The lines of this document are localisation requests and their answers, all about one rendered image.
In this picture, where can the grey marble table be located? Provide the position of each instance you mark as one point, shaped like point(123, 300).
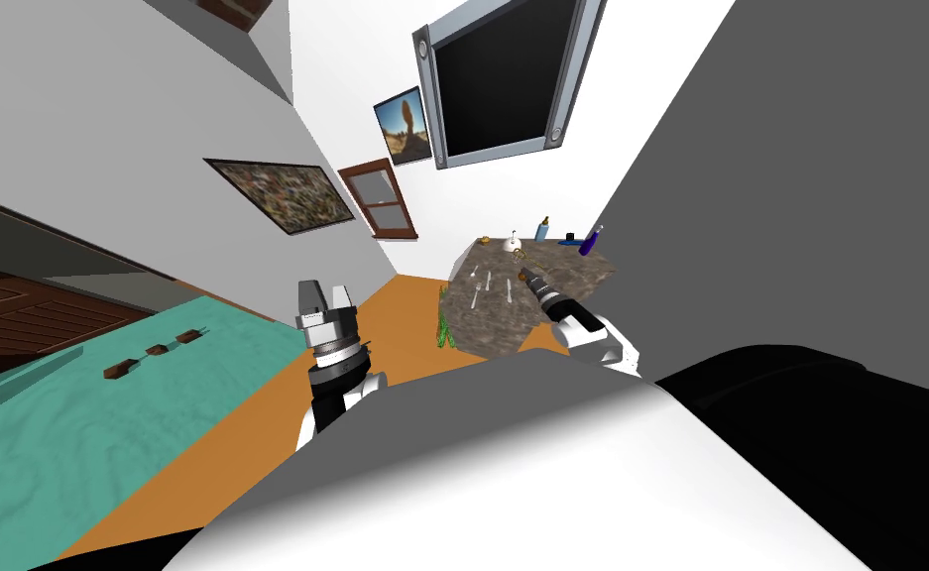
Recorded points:
point(496, 325)

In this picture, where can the blue and brown landscape picture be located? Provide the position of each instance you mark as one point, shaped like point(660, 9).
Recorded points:
point(404, 127)

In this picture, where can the small white bell-shaped thing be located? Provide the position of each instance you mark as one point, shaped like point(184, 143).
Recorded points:
point(514, 243)

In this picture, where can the light blue bottle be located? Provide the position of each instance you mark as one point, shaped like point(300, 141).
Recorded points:
point(542, 231)

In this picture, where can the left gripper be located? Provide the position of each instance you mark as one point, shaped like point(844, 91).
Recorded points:
point(329, 327)

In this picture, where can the small black and blue dish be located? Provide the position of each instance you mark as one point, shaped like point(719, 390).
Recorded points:
point(569, 240)

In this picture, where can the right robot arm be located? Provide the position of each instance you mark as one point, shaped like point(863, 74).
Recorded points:
point(813, 444)

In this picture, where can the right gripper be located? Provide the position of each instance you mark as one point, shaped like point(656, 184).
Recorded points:
point(537, 284)

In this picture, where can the grey framed black television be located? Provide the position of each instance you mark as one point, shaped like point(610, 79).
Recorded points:
point(504, 75)

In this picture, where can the brown wooden panelled door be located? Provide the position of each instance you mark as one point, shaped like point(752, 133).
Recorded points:
point(28, 313)

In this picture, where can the dark framed speckled painting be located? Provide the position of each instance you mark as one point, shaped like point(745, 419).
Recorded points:
point(285, 194)

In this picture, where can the brown framed window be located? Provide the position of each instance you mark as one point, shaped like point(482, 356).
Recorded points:
point(378, 200)

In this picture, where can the green plant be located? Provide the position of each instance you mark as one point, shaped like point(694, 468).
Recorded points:
point(444, 327)

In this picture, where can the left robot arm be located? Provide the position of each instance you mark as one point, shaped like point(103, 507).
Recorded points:
point(339, 381)

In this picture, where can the purple bottle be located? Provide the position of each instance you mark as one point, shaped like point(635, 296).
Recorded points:
point(589, 241)

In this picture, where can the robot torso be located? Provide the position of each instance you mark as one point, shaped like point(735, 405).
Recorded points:
point(496, 484)

